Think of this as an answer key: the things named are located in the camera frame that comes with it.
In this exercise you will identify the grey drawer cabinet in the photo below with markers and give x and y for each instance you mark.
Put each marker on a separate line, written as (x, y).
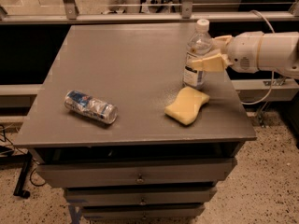
(137, 68)

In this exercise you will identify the black stand leg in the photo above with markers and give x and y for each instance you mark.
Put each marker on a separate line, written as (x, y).
(19, 190)

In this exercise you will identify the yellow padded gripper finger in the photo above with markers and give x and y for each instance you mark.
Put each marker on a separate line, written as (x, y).
(221, 42)
(215, 63)

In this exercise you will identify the bottom grey drawer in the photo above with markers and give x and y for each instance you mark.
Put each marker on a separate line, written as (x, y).
(143, 212)

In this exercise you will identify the metal railing frame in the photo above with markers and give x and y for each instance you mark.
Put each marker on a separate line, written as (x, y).
(107, 11)

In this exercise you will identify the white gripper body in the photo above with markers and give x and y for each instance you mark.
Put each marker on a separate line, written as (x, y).
(243, 51)

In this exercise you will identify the yellow sponge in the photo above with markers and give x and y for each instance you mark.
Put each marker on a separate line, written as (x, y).
(186, 106)

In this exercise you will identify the top grey drawer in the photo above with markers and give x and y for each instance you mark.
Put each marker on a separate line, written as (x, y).
(83, 175)

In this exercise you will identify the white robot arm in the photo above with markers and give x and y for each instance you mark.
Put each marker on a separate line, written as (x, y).
(277, 52)

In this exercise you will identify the clear plastic water bottle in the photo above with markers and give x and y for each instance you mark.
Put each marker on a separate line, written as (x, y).
(198, 45)

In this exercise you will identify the grey drawer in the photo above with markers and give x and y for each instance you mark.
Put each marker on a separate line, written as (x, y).
(143, 212)
(83, 175)
(140, 196)

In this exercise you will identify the crushed blue silver can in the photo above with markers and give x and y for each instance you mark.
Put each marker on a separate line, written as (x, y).
(90, 107)

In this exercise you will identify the middle grey drawer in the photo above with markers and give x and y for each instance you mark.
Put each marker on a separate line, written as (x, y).
(140, 196)

